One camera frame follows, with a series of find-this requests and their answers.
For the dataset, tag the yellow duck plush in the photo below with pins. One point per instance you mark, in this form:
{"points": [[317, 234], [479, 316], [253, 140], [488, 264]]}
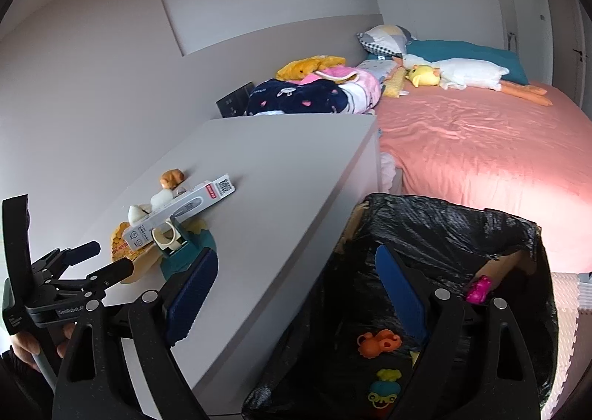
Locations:
{"points": [[423, 75]]}

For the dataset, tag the white cloth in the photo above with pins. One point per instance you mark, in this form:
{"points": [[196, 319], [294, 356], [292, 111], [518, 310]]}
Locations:
{"points": [[386, 168]]}

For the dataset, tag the teal pillow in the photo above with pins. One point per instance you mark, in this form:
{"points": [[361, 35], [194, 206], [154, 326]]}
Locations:
{"points": [[467, 55]]}

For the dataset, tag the bed with pink sheet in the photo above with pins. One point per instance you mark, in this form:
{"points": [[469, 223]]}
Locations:
{"points": [[485, 147]]}

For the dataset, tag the large lime green toy mold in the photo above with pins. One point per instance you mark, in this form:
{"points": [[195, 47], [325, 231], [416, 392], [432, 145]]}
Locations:
{"points": [[381, 400]]}

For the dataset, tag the yellow printed snack packet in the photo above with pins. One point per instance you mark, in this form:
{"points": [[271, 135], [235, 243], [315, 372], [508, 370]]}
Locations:
{"points": [[119, 239]]}

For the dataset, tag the orange plastic toy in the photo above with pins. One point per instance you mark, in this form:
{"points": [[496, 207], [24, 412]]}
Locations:
{"points": [[379, 341]]}

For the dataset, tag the black wall socket panel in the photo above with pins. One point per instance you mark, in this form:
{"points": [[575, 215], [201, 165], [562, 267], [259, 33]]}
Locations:
{"points": [[236, 100]]}

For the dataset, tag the navy printed blanket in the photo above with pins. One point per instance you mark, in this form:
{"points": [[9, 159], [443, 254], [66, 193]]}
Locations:
{"points": [[296, 99]]}

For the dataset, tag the pale blue printed pillow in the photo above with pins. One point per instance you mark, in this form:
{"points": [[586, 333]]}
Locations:
{"points": [[377, 68]]}

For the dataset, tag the pastel foam floor mat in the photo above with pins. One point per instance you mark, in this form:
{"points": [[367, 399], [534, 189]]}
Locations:
{"points": [[571, 304]]}

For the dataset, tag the pink plastic toy mold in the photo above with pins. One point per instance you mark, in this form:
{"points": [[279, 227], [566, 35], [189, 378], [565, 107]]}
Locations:
{"points": [[478, 289]]}

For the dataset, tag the black bag lined cardboard box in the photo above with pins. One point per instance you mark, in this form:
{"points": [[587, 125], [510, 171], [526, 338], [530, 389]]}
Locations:
{"points": [[416, 235]]}

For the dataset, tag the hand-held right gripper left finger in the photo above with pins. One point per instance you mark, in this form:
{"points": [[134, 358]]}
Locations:
{"points": [[192, 295]]}

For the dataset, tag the brown hamster plush toy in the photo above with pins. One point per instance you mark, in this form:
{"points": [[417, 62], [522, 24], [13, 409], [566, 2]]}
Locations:
{"points": [[172, 177]]}

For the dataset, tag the teal plastic toy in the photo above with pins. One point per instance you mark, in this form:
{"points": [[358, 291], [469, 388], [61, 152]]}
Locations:
{"points": [[185, 260]]}

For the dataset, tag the long white carton box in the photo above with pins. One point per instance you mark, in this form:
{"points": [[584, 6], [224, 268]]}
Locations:
{"points": [[180, 209]]}

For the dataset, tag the white desk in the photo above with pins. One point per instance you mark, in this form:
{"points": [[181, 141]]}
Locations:
{"points": [[277, 179]]}

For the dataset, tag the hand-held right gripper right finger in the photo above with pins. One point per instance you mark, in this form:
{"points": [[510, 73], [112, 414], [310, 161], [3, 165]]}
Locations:
{"points": [[400, 290]]}

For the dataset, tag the white door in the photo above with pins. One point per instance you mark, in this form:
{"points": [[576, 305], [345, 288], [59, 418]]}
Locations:
{"points": [[522, 8]]}

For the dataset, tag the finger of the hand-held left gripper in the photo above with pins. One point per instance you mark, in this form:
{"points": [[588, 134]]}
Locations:
{"points": [[85, 250], [113, 271]]}

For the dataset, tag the white goose plush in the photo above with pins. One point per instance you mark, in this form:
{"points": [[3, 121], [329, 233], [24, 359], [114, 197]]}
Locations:
{"points": [[467, 71]]}

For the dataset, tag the grey yellow checked pillow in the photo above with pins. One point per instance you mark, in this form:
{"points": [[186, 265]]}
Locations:
{"points": [[386, 38]]}

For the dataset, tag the yellow dotted cushion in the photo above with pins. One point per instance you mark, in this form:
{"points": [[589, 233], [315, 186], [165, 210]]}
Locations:
{"points": [[393, 81]]}

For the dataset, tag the person's left hand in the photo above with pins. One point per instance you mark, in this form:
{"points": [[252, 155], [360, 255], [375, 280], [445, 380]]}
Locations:
{"points": [[23, 346]]}

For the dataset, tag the small lime green toy mold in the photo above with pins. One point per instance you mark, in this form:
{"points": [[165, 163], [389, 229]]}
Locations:
{"points": [[388, 374]]}

